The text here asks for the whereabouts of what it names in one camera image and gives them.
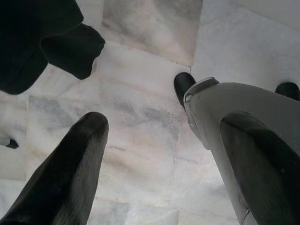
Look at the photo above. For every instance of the black printed t-shirt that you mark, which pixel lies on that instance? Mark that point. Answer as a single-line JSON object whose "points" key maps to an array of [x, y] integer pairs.
{"points": [[35, 35]]}

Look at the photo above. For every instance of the black robot right foot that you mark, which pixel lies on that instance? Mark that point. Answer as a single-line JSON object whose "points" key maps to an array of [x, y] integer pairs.
{"points": [[289, 92]]}

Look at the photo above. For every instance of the silver metal clothes rack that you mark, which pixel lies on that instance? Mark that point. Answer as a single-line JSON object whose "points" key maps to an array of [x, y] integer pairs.
{"points": [[11, 143]]}

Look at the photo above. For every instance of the black robot foot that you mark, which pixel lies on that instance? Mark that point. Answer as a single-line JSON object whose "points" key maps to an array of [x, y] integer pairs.
{"points": [[289, 92], [184, 86]]}

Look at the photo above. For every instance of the black robot left foot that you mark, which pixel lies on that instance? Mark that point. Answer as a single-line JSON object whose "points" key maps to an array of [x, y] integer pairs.
{"points": [[184, 86]]}

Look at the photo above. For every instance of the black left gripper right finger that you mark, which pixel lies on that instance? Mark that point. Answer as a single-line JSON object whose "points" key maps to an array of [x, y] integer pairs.
{"points": [[269, 178]]}

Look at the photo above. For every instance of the grey robot left leg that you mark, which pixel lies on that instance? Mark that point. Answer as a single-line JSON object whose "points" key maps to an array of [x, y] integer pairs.
{"points": [[211, 112]]}

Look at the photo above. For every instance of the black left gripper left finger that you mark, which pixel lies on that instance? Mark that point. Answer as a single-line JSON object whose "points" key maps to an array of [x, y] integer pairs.
{"points": [[65, 182]]}

